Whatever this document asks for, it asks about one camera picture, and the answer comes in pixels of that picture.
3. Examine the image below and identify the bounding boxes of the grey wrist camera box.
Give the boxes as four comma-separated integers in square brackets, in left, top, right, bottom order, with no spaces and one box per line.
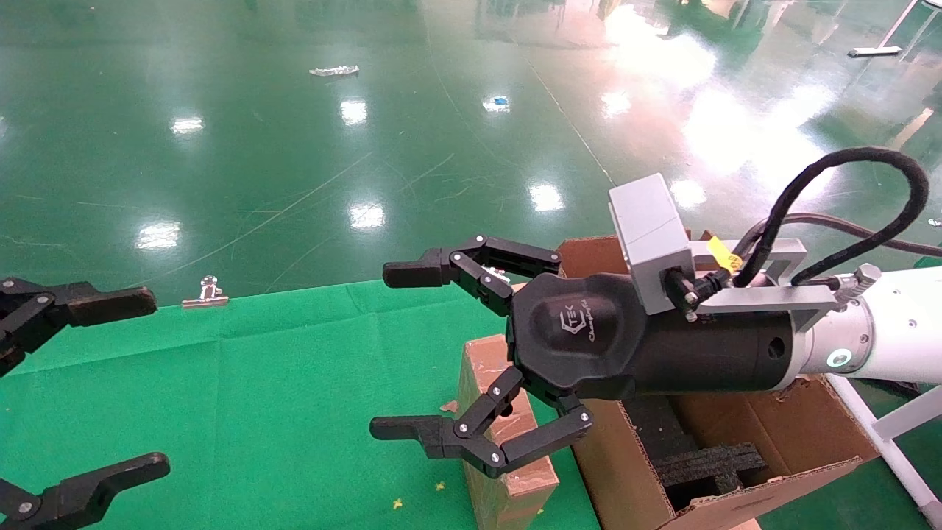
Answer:
[609,173,696,316]

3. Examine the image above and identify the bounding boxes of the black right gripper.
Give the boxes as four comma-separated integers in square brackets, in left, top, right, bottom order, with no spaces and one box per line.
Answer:
[369,236,803,479]

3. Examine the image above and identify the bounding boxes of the silver camera mount bracket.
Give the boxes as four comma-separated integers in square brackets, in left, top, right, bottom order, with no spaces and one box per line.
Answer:
[688,238,847,332]

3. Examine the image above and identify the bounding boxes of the white floor mop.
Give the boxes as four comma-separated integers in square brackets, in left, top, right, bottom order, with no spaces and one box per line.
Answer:
[848,0,922,58]

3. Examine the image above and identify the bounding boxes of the thin black cable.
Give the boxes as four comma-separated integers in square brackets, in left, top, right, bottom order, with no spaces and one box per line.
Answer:
[736,212,942,258]

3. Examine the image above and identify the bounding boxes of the black foam insert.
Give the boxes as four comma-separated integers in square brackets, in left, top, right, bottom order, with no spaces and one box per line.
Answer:
[622,394,768,512]

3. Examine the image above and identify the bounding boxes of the silver cable connector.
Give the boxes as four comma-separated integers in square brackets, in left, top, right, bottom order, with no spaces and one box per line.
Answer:
[835,264,882,303]

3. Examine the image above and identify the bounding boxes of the white table frame pipe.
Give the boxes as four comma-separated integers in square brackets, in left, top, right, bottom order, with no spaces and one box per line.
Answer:
[828,374,942,527]

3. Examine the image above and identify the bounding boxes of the green table cloth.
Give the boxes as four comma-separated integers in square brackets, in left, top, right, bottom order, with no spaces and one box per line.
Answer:
[0,278,601,530]

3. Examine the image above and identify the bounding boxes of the thick braided black cable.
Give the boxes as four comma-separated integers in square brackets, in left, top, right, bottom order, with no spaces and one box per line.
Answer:
[662,147,929,321]

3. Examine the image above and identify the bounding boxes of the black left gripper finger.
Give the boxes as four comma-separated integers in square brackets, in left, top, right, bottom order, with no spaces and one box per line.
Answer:
[0,278,157,376]
[0,452,171,530]

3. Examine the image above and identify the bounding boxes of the yellow cable tag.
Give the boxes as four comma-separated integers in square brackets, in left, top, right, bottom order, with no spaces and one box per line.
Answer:
[706,236,744,269]

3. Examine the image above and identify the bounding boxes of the large open brown carton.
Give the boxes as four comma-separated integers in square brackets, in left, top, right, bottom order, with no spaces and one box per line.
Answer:
[556,234,880,530]

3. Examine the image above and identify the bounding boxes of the small brown cardboard box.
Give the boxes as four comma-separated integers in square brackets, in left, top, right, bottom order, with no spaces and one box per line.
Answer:
[458,335,560,530]

